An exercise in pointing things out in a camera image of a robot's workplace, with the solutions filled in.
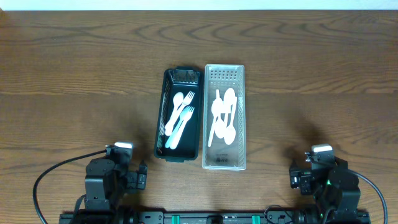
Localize white plastic spoon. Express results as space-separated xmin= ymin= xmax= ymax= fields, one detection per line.
xmin=223 ymin=88 xmax=236 ymax=124
xmin=224 ymin=96 xmax=237 ymax=145
xmin=208 ymin=96 xmax=223 ymax=147
xmin=215 ymin=89 xmax=224 ymax=139

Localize cream plastic fork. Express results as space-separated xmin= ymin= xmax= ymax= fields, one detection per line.
xmin=170 ymin=106 xmax=195 ymax=150

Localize pale green plastic fork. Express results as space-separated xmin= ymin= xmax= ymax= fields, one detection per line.
xmin=165 ymin=122 xmax=180 ymax=148

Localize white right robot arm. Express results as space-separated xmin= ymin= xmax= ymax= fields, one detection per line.
xmin=289 ymin=162 xmax=371 ymax=224

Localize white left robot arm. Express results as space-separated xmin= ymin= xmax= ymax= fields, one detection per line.
xmin=59 ymin=158 xmax=147 ymax=224

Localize clear perforated plastic basket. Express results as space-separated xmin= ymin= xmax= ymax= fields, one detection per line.
xmin=202 ymin=64 xmax=246 ymax=171

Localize dark green plastic basket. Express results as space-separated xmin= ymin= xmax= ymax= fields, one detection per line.
xmin=154 ymin=67 xmax=203 ymax=162

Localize black mounting rail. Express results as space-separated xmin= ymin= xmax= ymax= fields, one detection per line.
xmin=58 ymin=207 xmax=371 ymax=224

